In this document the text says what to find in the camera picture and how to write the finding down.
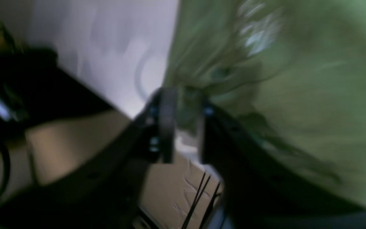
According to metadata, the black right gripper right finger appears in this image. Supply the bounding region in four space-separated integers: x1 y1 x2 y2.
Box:
200 96 366 229

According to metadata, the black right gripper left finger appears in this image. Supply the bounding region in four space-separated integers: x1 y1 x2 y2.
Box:
0 87 178 229

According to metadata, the green t-shirt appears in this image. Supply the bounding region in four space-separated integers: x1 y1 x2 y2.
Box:
164 0 366 207

